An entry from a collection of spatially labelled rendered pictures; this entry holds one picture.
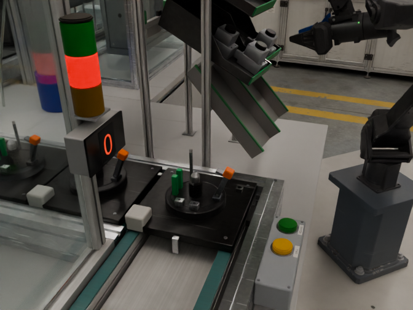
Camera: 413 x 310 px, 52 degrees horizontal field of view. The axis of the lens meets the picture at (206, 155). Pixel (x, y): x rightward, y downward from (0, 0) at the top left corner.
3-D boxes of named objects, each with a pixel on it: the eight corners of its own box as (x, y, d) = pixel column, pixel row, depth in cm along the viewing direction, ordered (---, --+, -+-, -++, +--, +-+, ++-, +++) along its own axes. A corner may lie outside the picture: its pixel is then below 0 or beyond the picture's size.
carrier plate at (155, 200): (257, 189, 106) (257, 182, 105) (232, 253, 86) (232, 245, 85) (168, 173, 112) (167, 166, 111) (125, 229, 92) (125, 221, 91)
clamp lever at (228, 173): (222, 194, 96) (235, 170, 92) (220, 199, 94) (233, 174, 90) (208, 187, 96) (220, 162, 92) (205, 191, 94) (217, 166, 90)
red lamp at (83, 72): (107, 79, 70) (103, 50, 68) (90, 90, 66) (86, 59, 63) (80, 76, 71) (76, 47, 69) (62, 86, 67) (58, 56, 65)
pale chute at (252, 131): (269, 138, 121) (281, 131, 119) (251, 158, 111) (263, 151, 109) (208, 61, 120) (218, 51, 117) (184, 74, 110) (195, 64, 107)
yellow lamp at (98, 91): (110, 107, 72) (107, 80, 70) (94, 119, 68) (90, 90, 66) (85, 104, 74) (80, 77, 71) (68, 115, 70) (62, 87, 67)
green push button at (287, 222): (297, 226, 93) (298, 219, 92) (295, 237, 90) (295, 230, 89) (279, 222, 94) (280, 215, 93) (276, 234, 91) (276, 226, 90)
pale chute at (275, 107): (278, 117, 134) (289, 110, 131) (263, 134, 124) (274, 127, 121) (223, 47, 132) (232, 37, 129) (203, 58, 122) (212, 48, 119)
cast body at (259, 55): (263, 72, 110) (276, 49, 105) (255, 76, 106) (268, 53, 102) (237, 53, 111) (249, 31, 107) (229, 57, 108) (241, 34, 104)
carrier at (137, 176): (163, 172, 113) (160, 130, 106) (119, 228, 93) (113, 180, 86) (83, 158, 119) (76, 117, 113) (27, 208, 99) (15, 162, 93)
